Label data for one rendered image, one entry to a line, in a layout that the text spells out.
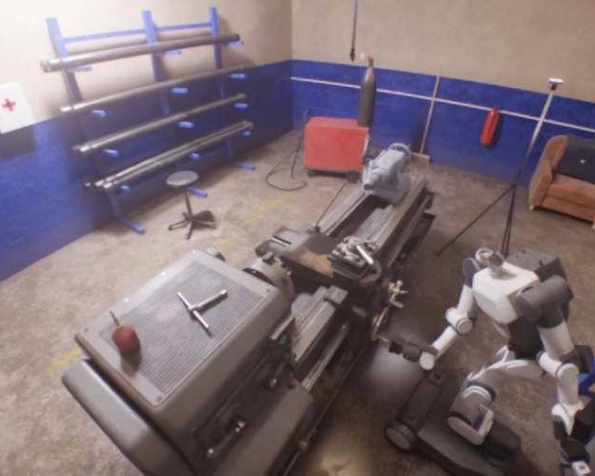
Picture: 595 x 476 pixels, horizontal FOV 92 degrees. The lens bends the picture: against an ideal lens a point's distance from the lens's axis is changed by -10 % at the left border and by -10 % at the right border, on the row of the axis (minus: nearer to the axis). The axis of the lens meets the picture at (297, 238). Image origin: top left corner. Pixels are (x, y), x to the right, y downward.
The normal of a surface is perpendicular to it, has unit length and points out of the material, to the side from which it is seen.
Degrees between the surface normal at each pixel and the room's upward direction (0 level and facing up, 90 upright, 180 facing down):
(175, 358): 0
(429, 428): 0
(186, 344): 0
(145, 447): 46
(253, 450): 32
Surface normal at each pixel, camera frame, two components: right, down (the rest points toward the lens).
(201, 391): 0.59, -0.32
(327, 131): -0.24, 0.59
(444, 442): 0.00, -0.79
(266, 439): 0.44, -0.50
